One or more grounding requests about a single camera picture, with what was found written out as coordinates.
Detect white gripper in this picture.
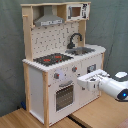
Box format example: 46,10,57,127
77,69,109,91

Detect red stove knob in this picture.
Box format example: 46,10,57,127
54,73,60,79
71,66,79,73

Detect white oven door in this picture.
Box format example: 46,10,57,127
48,77,81,126

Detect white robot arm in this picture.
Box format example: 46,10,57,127
77,69,128,102

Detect wooden toy kitchen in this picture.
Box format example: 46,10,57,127
22,2,105,128

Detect white dishwasher door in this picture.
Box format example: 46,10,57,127
79,55,102,105

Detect metal sink basin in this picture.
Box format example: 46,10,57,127
65,47,95,56

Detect black toy faucet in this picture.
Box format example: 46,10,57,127
67,33,82,49

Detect black stovetop red burners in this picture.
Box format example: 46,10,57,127
34,53,70,66

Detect toy microwave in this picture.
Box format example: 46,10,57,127
67,3,90,21

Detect grey range hood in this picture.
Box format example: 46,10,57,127
34,6,64,27

